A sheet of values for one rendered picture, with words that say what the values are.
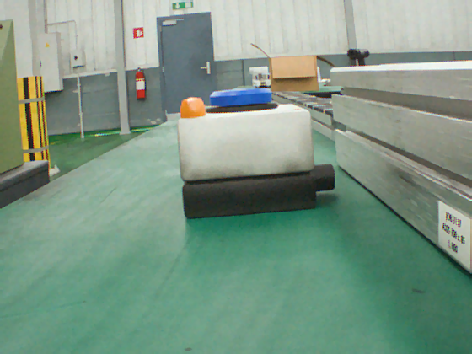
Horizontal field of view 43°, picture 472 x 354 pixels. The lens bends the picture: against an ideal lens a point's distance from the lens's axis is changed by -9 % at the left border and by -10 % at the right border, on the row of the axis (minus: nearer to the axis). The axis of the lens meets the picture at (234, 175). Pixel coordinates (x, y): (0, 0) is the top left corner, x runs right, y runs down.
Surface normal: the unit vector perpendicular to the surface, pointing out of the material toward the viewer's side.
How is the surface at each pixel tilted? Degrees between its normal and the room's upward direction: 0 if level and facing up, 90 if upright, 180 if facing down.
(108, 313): 0
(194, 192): 90
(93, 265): 0
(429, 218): 90
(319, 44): 90
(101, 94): 90
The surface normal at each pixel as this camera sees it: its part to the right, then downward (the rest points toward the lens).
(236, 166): 0.02, 0.15
